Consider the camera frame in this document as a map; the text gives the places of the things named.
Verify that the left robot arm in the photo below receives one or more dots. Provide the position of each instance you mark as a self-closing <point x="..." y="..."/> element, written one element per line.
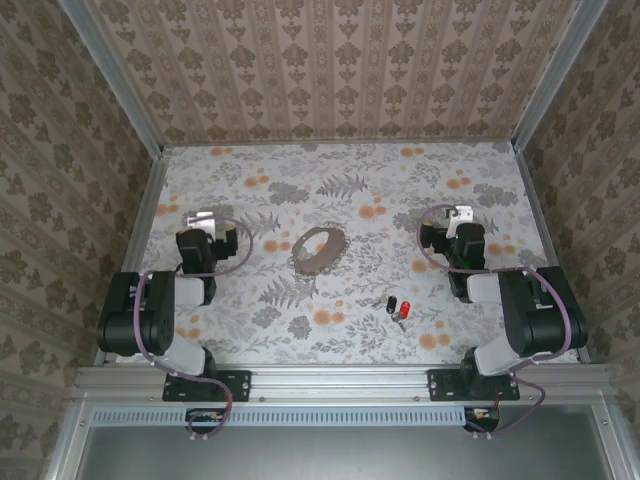
<point x="150" y="320"/>

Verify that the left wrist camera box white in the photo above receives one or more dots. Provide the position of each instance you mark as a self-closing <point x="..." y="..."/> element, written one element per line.
<point x="201" y="221"/>

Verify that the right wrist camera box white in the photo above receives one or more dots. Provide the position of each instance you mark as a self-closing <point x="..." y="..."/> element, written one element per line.
<point x="460" y="217"/>

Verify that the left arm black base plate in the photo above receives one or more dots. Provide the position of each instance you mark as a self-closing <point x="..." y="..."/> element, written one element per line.
<point x="235" y="385"/>

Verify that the black-headed silver key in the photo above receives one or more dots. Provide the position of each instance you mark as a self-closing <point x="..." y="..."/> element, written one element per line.
<point x="391" y="305"/>

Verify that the aluminium frame bar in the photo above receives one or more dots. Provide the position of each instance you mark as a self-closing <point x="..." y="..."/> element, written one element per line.
<point x="67" y="445"/>
<point x="612" y="445"/>

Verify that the thin aluminium table end rail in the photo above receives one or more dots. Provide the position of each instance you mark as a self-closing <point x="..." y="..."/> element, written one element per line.
<point x="340" y="143"/>

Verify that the aluminium frame post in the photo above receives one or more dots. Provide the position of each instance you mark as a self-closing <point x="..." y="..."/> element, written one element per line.
<point x="559" y="65"/>
<point x="112" y="65"/>

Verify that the aluminium table side rail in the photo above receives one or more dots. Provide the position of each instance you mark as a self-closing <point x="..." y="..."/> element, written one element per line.
<point x="536" y="200"/>
<point x="148" y="200"/>

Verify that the aluminium mounting rail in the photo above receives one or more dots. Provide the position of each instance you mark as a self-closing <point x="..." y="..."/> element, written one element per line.
<point x="340" y="382"/>

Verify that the floral patterned table sheet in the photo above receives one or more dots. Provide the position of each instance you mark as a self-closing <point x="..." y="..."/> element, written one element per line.
<point x="320" y="165"/>

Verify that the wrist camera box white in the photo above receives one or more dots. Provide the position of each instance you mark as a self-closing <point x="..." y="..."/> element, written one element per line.
<point x="201" y="221"/>
<point x="460" y="217"/>

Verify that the grey metal panel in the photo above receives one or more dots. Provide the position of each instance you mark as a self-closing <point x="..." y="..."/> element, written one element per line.
<point x="340" y="455"/>

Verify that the metal spiral keyring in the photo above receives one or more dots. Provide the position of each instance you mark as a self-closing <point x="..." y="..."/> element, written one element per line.
<point x="330" y="257"/>

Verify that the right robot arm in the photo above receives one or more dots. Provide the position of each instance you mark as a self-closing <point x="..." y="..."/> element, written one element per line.
<point x="540" y="320"/>

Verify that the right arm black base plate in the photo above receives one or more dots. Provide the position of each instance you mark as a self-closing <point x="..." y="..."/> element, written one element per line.
<point x="442" y="385"/>

